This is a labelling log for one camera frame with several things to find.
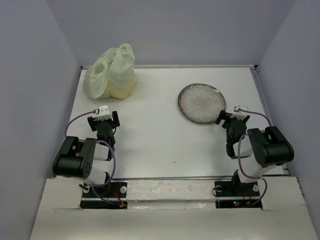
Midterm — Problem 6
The green translucent plastic bag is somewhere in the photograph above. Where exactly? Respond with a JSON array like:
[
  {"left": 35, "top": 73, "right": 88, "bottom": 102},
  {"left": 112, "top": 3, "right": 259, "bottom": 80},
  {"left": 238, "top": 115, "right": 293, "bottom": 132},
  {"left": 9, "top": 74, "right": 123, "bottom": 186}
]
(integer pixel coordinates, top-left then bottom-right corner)
[{"left": 82, "top": 43, "right": 138, "bottom": 100}]

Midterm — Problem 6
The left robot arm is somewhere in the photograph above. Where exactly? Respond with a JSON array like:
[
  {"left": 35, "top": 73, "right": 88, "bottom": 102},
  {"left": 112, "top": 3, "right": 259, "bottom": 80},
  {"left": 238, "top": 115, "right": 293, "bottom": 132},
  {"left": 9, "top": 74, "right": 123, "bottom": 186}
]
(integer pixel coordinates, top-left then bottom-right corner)
[{"left": 52, "top": 105, "right": 120, "bottom": 198}]

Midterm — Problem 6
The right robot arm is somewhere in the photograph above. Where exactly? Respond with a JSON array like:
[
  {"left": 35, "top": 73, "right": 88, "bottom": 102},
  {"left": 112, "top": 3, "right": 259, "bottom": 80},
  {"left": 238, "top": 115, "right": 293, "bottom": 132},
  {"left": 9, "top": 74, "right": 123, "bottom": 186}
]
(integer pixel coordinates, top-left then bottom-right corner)
[{"left": 215, "top": 108, "right": 294, "bottom": 197}]

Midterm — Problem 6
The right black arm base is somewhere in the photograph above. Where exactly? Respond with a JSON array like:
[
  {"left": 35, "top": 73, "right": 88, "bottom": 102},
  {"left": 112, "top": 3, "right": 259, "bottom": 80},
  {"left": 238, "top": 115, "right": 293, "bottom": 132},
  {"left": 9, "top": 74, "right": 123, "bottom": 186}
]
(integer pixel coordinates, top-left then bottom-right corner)
[{"left": 212, "top": 180, "right": 262, "bottom": 209}]

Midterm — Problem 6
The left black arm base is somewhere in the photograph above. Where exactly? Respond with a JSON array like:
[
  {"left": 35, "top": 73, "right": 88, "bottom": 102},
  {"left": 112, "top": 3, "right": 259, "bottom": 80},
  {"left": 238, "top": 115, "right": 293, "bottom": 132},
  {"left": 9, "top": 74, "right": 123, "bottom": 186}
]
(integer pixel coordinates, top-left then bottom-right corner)
[{"left": 79, "top": 181, "right": 128, "bottom": 210}]

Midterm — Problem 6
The speckled round ceramic plate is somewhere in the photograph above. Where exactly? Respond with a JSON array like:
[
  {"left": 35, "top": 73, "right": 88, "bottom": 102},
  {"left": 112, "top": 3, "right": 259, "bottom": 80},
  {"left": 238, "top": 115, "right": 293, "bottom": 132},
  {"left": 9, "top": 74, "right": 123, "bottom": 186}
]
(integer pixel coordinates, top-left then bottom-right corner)
[{"left": 177, "top": 83, "right": 227, "bottom": 125}]

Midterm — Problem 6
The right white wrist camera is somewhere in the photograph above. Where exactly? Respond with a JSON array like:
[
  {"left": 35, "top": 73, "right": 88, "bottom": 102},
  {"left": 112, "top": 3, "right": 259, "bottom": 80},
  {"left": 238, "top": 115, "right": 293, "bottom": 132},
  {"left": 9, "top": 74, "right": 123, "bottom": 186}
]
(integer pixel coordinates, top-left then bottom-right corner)
[{"left": 231, "top": 105, "right": 249, "bottom": 120}]

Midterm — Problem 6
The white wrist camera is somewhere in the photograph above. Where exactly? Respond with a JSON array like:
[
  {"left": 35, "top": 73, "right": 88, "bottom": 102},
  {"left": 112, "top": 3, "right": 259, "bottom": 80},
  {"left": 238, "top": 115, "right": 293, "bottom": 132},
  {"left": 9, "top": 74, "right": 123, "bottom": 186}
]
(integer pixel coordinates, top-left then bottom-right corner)
[
  {"left": 95, "top": 105, "right": 112, "bottom": 121},
  {"left": 231, "top": 105, "right": 249, "bottom": 120}
]

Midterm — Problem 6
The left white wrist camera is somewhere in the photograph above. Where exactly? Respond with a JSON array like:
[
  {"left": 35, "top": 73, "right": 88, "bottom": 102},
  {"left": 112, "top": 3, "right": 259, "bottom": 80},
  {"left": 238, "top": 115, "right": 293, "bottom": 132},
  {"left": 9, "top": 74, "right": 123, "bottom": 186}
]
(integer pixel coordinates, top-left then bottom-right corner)
[{"left": 95, "top": 105, "right": 112, "bottom": 121}]

